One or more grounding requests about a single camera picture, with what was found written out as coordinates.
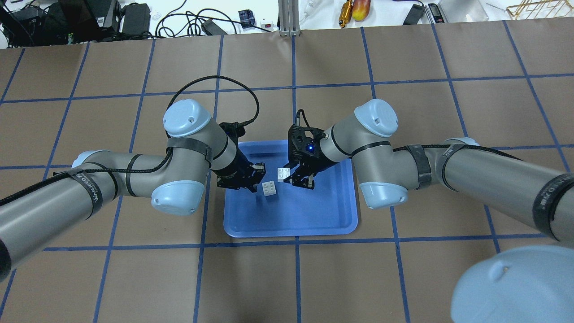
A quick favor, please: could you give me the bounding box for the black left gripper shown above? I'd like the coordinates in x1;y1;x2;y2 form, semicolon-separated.
217;123;266;193

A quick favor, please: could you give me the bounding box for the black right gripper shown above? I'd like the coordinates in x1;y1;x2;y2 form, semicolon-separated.
283;124;335;190

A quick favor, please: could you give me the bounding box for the white block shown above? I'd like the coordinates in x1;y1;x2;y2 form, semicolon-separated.
261;181;278;197
277;167;291;182

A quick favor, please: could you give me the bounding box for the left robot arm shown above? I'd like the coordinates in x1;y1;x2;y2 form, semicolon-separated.
0;100;266;280

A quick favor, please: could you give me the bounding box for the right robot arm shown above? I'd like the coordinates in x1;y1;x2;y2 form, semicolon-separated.
285;99;574;323

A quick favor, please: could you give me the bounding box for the blue plastic tray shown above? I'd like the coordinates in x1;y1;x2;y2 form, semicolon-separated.
223;160;359;238

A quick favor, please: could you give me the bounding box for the blue small box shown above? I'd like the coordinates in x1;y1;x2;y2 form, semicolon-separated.
238;9;256;29

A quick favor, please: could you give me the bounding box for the red yellow mango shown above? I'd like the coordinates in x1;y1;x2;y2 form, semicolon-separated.
352;0;371;21

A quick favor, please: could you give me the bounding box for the black power adapter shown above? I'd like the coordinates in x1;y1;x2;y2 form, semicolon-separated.
121;3;151;35

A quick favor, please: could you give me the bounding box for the black phone device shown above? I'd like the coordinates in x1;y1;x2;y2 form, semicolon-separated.
403;4;425;25

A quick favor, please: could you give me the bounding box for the aluminium frame post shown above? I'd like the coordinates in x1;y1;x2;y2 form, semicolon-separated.
277;0;301;37

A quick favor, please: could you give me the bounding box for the gold wire rack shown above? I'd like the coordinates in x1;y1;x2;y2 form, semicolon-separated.
505;0;574;20

